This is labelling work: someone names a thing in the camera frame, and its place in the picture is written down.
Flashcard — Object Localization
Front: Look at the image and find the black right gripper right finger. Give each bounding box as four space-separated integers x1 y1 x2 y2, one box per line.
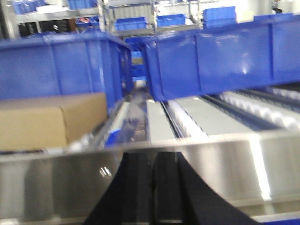
154 152 258 225

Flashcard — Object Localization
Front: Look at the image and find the blue plastic bin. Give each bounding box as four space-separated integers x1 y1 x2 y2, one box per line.
0 30 131 109
138 15 300 101

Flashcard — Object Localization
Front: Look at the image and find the right blue plastic bin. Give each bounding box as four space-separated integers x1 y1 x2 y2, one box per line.
138 15 300 101

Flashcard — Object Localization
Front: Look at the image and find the background blue bin centre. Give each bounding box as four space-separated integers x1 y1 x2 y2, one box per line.
115 17 147 31

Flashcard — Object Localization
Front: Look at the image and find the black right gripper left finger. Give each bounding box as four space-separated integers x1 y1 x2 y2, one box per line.
84 153 152 225

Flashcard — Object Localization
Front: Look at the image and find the tall brown cardboard box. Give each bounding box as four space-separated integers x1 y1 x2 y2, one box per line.
0 93 107 151

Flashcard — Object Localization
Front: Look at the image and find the left blue plastic bin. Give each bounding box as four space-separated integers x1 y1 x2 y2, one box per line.
0 30 131 109

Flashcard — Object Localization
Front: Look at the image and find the background blue bin right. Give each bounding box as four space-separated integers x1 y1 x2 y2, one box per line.
203 6 236 29

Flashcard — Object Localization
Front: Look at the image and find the steel shelf front rail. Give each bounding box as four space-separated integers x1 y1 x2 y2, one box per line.
0 132 300 225

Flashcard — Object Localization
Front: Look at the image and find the white roller track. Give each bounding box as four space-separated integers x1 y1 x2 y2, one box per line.
167 88 300 139

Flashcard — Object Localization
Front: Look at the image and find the background blue bin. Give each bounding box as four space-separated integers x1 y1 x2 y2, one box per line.
115 17 147 31
203 6 236 29

